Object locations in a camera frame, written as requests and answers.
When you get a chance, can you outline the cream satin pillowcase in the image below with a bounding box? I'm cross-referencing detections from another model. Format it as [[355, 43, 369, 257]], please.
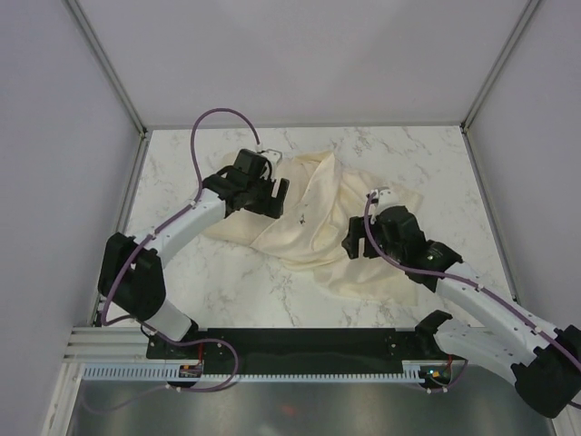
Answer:
[[251, 152, 422, 305]]

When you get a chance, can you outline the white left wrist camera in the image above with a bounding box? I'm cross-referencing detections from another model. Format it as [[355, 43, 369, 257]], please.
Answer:
[[259, 149, 283, 170]]

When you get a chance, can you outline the left aluminium frame post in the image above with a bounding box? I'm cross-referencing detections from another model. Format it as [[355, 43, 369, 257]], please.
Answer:
[[63, 0, 148, 139]]

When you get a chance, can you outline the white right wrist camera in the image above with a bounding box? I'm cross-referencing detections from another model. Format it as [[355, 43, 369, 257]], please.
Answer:
[[373, 187, 400, 213]]

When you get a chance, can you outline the right aluminium frame post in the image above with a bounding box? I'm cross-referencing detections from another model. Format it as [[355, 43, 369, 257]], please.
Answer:
[[459, 0, 543, 134]]

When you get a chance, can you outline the cream pillow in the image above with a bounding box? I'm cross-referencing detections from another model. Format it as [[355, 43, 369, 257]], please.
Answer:
[[206, 169, 281, 245]]

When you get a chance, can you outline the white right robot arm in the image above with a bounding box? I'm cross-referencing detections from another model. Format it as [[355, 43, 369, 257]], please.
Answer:
[[341, 205, 580, 419]]

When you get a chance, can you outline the white slotted cable duct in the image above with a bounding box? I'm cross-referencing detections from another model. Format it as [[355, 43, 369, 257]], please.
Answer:
[[82, 362, 435, 383]]

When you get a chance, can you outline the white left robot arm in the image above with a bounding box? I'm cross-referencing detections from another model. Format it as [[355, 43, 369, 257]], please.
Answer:
[[97, 149, 290, 358]]

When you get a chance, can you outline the aluminium frame post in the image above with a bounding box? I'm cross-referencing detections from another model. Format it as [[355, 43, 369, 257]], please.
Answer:
[[63, 0, 148, 139], [459, 0, 543, 134]]

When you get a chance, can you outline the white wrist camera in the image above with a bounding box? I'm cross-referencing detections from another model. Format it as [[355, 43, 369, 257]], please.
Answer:
[[373, 187, 400, 213], [259, 149, 283, 170]]

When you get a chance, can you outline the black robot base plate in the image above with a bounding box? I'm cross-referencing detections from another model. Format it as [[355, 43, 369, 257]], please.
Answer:
[[145, 325, 469, 377]]

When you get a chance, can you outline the shiny metal sheet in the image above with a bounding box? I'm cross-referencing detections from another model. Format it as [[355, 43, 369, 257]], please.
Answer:
[[68, 367, 555, 435]]

